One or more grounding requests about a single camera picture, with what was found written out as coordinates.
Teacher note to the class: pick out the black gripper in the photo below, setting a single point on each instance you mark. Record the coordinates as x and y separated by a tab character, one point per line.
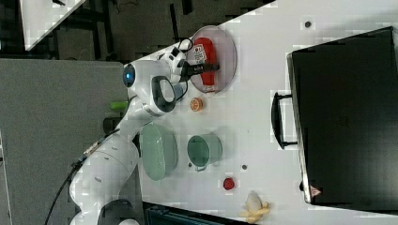
185	70

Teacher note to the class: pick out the red plush ketchup bottle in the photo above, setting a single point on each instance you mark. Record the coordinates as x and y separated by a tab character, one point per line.
204	53

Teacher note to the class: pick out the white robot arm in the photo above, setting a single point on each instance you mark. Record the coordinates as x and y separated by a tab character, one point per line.
108	164

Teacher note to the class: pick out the translucent grey round plate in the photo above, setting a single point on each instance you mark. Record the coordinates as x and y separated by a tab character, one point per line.
226	58

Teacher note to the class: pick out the orange slice toy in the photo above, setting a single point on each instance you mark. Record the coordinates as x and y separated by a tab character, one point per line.
197	104

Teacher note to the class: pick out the blue bowl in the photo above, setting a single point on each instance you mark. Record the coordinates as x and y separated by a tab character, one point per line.
178	91

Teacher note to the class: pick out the green measuring cup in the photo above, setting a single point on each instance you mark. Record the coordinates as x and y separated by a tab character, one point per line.
204	150

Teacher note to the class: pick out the green colander basket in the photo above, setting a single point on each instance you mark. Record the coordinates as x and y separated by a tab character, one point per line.
159	152

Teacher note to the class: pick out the red tomato toy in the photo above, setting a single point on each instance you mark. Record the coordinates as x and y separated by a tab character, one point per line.
228	183

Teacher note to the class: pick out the silver toaster oven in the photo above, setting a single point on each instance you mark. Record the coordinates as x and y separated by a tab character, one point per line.
344	99

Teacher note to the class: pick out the plush peeled banana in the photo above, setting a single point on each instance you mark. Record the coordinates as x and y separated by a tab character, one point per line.
255	209

